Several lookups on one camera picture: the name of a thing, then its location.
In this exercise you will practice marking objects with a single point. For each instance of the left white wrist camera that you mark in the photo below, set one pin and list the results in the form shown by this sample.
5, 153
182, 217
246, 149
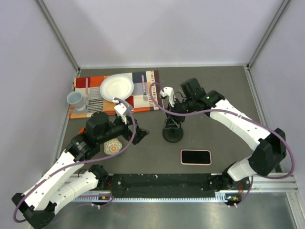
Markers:
122, 109

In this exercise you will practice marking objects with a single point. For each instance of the aluminium frame post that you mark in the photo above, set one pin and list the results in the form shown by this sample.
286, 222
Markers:
58, 35
274, 22

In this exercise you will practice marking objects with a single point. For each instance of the black phone pink case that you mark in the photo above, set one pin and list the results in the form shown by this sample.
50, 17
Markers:
196, 157

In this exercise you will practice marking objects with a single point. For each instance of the colourful patchwork placemat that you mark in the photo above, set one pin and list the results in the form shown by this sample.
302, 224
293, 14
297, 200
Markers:
97, 103

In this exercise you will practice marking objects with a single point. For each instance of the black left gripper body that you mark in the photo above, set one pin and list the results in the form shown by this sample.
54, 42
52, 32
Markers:
119, 128

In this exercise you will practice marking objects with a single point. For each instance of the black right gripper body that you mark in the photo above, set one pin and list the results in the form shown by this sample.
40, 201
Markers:
183, 107

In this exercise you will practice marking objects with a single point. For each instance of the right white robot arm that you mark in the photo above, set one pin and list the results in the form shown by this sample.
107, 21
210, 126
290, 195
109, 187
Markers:
268, 149

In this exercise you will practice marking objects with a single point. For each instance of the pink handled fork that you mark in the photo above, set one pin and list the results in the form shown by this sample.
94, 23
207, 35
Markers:
145, 96

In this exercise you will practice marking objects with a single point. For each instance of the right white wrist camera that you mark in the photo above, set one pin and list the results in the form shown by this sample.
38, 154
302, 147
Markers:
168, 93

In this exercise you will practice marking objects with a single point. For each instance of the pink handled knife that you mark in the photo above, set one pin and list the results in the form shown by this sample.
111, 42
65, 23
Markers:
86, 89

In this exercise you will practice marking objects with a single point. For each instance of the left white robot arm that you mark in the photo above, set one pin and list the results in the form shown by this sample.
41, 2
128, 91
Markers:
50, 194

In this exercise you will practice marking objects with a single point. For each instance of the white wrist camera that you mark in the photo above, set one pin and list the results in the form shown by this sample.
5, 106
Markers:
168, 93
122, 109

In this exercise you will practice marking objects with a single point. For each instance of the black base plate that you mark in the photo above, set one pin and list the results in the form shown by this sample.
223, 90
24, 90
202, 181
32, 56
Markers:
144, 182

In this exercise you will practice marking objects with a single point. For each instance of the black phone stand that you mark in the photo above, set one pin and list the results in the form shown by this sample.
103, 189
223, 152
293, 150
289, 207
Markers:
173, 135

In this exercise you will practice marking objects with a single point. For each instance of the light blue mug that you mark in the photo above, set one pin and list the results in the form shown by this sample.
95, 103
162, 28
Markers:
77, 100

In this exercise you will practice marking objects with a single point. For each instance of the grey slotted cable duct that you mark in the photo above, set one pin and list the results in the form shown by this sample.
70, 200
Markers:
184, 195

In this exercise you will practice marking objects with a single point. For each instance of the left aluminium frame post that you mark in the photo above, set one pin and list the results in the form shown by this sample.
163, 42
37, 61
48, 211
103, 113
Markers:
58, 35

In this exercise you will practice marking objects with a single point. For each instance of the right aluminium frame post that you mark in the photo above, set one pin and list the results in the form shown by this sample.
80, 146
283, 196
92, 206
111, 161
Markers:
274, 22

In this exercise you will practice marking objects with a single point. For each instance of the white round plate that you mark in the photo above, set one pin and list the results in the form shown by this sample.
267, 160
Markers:
116, 86

